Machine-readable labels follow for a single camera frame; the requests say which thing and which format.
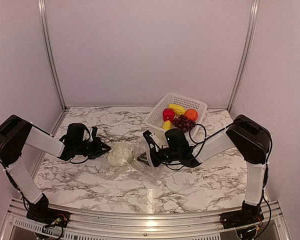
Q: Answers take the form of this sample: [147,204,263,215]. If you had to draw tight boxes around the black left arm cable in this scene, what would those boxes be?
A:
[58,124,96,165]

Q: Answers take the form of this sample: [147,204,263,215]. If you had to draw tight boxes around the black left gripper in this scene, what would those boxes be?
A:
[74,137,111,160]

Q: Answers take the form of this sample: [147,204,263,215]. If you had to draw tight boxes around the yellow fake lemon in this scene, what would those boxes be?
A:
[168,103,187,116]

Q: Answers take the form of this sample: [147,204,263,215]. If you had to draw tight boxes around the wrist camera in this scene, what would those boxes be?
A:
[90,126,98,141]
[142,130,160,152]

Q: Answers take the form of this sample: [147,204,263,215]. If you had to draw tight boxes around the white perforated plastic basket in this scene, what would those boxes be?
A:
[144,92,208,145]

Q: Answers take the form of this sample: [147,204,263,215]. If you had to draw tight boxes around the white fake cauliflower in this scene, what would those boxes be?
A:
[107,142,134,166]

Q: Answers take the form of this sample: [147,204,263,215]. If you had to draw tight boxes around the yellow fake corn cob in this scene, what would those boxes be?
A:
[162,120,172,131]

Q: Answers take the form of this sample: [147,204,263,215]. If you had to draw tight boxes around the red fake pepper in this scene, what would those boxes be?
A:
[162,108,175,123]

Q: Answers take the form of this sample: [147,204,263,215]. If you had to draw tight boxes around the clear zip top bag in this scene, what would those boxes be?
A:
[98,140,163,186]

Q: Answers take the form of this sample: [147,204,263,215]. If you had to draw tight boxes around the right aluminium frame post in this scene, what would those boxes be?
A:
[227,0,260,113]

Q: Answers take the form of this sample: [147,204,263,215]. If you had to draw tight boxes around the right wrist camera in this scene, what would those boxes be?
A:
[142,130,160,152]

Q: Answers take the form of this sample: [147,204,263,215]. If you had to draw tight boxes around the dark red fake grapes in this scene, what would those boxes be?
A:
[172,115,196,133]

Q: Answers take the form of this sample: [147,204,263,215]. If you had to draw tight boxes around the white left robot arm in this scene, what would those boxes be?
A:
[0,114,111,228]

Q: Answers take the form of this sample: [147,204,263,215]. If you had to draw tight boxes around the aluminium frame post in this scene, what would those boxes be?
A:
[26,0,67,188]
[227,0,260,113]

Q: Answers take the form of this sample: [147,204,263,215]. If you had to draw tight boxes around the left aluminium frame post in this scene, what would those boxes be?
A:
[26,0,67,188]

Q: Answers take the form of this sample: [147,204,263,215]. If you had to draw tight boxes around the aluminium front rail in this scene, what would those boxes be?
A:
[0,199,291,240]

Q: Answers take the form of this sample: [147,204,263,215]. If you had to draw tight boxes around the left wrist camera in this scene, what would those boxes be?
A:
[90,126,98,141]

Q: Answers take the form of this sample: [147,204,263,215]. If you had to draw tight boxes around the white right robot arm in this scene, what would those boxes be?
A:
[136,114,273,229]

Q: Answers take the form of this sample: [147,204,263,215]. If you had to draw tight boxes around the orange fake fruit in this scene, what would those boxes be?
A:
[184,108,198,122]

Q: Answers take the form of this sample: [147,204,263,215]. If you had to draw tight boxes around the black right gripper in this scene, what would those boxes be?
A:
[136,146,181,168]

